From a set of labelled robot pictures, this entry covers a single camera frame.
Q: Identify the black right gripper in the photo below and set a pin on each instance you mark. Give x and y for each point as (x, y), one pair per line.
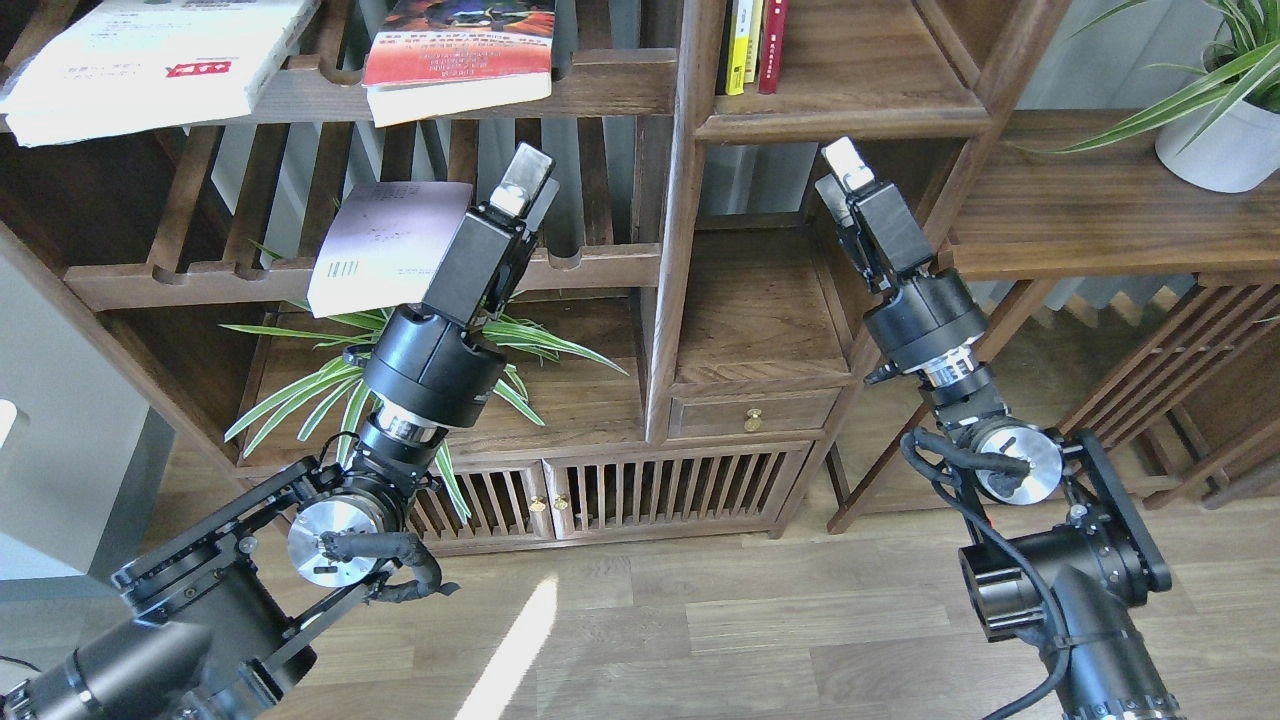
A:
(927, 323)

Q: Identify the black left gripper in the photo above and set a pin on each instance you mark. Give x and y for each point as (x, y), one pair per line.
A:
(432, 365)

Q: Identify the pale lilac white book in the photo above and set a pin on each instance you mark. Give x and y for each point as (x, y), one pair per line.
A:
(385, 244)

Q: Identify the large white book red stamp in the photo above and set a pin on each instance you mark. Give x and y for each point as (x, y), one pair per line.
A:
(128, 66)

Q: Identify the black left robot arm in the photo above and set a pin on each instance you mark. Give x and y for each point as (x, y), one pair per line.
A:
(206, 639)

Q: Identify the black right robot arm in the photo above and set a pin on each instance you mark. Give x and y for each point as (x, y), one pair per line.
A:
(1059, 554)

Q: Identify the dark red upright book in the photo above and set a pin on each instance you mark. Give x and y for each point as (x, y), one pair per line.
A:
(772, 44)

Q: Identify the yellow upright book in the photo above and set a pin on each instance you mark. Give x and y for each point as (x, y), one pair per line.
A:
(737, 47)

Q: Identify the red orange cover book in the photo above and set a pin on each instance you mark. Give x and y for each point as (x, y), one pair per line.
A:
(437, 58)

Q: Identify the cream thin upright book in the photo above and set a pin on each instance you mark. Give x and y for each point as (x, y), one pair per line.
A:
(754, 41)

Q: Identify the small drawer brass knob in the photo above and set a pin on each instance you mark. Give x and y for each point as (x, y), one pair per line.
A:
(741, 414)

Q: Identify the dark wooden bookshelf cabinet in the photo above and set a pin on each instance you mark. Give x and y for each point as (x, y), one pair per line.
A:
(705, 269)

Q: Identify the spider plant white pot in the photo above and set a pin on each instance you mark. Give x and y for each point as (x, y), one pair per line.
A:
(339, 381)

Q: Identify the left slatted cabinet door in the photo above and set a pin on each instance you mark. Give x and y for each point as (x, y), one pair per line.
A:
(509, 510)

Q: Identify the slatted cabinet door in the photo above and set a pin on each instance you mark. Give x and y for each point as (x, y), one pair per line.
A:
(509, 510)
(669, 494)

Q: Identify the right slatted cabinet door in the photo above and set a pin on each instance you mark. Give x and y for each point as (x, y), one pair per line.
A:
(669, 494)

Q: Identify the wooden side table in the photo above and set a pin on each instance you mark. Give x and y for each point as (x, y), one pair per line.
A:
(1036, 220)

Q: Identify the potted plant white pot right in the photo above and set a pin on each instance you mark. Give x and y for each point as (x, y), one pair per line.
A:
(1218, 131)

